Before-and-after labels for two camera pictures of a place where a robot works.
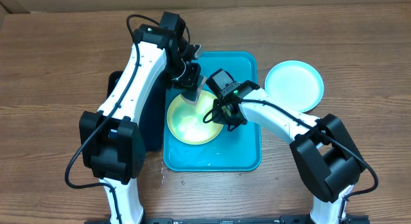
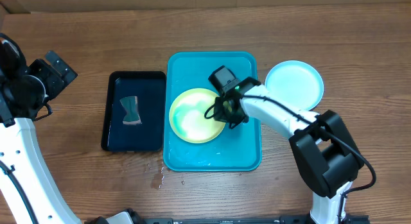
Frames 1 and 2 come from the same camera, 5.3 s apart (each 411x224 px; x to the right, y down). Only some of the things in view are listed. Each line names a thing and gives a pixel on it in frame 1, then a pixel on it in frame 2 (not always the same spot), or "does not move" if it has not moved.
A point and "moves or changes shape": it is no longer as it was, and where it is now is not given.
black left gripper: x=192 y=81 → x=56 y=79
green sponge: x=192 y=94 moves or changes shape
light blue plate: x=297 y=84 does not move
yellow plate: x=186 y=122 does not move
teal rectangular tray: x=237 y=150 does not move
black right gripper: x=221 y=118 does not move
